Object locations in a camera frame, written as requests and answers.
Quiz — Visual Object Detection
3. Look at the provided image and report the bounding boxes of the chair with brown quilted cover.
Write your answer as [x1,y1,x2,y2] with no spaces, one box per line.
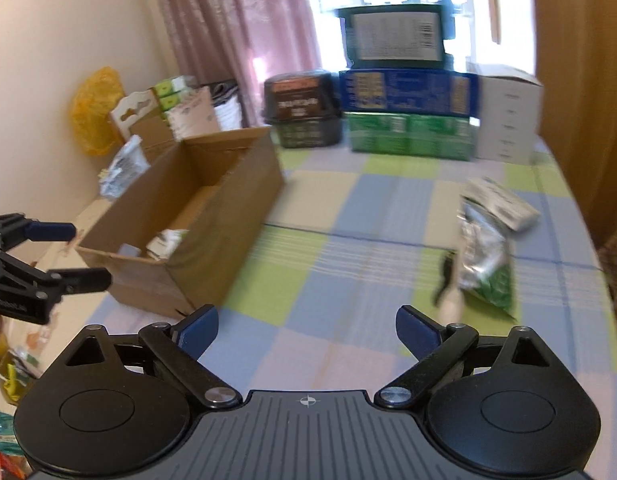
[595,224,617,283]

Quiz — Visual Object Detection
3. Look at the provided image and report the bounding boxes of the black white striped bag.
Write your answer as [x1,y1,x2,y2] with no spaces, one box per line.
[207,79,245,132]

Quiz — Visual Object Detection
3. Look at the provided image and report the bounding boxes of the pink curtain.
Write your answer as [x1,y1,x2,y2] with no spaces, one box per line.
[147,0,330,132]

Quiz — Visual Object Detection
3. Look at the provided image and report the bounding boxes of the dark green box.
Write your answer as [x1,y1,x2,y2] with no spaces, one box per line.
[337,4,447,72]

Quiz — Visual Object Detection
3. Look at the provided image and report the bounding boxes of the cream worn bench seat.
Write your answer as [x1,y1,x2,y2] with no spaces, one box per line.
[26,192,114,361]

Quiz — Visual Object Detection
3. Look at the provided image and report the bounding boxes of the small cardboard box with flap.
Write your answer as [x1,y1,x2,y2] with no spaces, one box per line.
[110,86,183,162]

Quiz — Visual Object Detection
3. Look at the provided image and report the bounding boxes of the white paper bag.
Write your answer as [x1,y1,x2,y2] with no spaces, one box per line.
[165,86,220,142]

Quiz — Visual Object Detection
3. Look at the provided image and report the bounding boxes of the green carton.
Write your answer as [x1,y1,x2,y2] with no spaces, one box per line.
[347,111,477,162]

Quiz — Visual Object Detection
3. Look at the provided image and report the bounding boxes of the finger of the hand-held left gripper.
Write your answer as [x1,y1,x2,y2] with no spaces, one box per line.
[0,252,112,307]
[0,214,78,252]

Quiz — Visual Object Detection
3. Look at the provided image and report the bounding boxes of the wooden wardrobe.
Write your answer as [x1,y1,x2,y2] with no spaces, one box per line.
[529,0,617,251]

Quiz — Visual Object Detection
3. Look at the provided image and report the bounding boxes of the yellow plastic bag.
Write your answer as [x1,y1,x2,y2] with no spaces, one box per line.
[70,65,126,157]

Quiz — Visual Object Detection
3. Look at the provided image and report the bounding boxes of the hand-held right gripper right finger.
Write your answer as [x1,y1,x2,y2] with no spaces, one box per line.
[374,305,556,410]

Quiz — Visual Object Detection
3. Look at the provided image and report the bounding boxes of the silver green foil bag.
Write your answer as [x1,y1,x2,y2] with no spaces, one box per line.
[455,196,520,322]

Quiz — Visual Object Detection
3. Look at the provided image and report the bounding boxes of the colourful snack packets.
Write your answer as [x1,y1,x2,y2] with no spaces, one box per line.
[0,330,42,480]

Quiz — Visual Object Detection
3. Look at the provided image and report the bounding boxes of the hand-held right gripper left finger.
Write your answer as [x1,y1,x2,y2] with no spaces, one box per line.
[53,304,242,408]

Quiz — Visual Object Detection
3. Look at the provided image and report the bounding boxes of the green tissue packs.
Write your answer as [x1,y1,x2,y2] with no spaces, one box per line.
[155,75,198,112]

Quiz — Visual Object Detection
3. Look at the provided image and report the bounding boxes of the long white box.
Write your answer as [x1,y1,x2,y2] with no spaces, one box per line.
[462,176,540,234]

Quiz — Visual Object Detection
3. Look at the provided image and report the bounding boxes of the clear plastic bag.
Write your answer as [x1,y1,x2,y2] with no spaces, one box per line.
[98,134,151,202]

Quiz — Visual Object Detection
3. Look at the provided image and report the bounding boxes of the blue carton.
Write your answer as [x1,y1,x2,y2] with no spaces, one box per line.
[337,68,482,117]

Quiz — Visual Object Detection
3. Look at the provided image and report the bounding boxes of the black cable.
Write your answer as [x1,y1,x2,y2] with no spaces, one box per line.
[434,254,455,307]

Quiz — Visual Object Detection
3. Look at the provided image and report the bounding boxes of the green white medicine box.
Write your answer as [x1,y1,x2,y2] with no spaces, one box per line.
[146,228,190,262]

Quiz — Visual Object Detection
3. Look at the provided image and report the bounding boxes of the checked cloth desktop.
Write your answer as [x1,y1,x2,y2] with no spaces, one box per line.
[88,132,617,480]

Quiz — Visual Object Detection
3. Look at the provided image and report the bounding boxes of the white carton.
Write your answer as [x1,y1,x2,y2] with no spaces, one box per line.
[475,61,545,166]

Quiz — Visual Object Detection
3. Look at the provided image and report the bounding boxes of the black food container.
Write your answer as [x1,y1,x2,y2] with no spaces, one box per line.
[262,70,345,149]

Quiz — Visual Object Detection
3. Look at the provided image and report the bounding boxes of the brown cardboard box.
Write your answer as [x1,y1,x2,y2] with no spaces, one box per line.
[76,126,286,319]

